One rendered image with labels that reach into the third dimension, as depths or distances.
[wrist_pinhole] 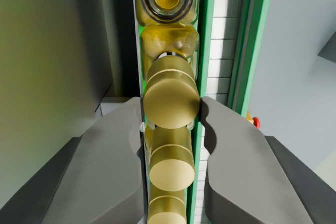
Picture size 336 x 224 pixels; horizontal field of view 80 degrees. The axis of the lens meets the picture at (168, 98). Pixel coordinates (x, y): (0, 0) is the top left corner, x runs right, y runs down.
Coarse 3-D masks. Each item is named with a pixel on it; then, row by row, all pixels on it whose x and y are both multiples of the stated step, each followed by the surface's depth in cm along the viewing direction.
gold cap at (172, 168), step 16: (160, 128) 17; (176, 128) 17; (160, 144) 15; (176, 144) 15; (160, 160) 14; (176, 160) 14; (192, 160) 15; (160, 176) 14; (176, 176) 14; (192, 176) 14
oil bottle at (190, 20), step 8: (136, 0) 16; (160, 0) 18; (168, 0) 18; (176, 0) 18; (136, 8) 17; (192, 8) 16; (136, 16) 17; (144, 16) 16; (192, 16) 17; (144, 24) 17; (152, 24) 17; (160, 24) 17; (168, 24) 17; (176, 24) 17; (184, 24) 17; (192, 24) 18
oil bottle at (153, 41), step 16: (144, 32) 19; (160, 32) 18; (176, 32) 18; (192, 32) 18; (144, 48) 18; (160, 48) 17; (176, 48) 17; (192, 48) 18; (144, 64) 18; (192, 64) 18; (144, 80) 20
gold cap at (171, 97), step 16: (160, 64) 13; (176, 64) 13; (160, 80) 11; (176, 80) 11; (192, 80) 12; (144, 96) 11; (160, 96) 11; (176, 96) 11; (192, 96) 11; (144, 112) 12; (160, 112) 12; (176, 112) 12; (192, 112) 12
